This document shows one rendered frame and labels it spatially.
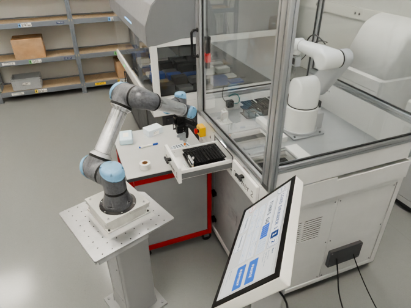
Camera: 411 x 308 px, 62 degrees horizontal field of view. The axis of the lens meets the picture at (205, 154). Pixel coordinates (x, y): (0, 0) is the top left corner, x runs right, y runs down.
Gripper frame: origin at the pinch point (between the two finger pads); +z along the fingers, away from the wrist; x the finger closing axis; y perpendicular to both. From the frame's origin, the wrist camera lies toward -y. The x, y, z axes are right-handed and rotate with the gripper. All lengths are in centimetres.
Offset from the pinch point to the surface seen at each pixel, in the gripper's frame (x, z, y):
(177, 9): -46, -77, -20
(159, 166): 10.8, 7.4, 24.5
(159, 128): -30.6, 2.5, 7.0
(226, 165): 44.5, -2.8, -5.7
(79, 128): -229, 82, 40
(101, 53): -344, 22, -26
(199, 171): 42.1, -2.9, 11.7
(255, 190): 77, -6, -3
